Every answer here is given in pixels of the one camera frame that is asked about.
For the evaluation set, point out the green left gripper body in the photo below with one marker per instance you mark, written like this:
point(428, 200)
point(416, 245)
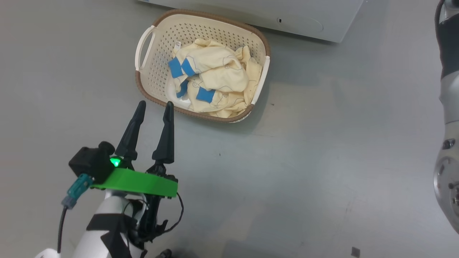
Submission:
point(136, 181)

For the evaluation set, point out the black roller wheel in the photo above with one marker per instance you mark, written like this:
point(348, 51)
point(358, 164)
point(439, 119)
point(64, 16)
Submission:
point(164, 253)

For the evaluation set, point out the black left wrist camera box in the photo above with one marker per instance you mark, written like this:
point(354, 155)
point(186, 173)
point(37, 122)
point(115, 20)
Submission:
point(89, 161)

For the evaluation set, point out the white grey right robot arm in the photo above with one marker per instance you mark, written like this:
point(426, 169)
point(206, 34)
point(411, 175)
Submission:
point(450, 107)

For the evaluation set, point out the cream garment with blue patches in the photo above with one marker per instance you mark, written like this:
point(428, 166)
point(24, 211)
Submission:
point(218, 71)

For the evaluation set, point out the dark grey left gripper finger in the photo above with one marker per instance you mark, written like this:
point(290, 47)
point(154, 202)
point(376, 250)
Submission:
point(166, 143)
point(131, 138)

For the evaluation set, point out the small square floor marker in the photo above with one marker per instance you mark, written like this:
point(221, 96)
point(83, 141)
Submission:
point(355, 252)

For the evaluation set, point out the white front-load washing machine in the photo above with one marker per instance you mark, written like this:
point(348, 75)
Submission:
point(304, 18)

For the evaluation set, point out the cream perforated laundry basket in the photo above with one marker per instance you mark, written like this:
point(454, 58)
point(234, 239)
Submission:
point(157, 61)

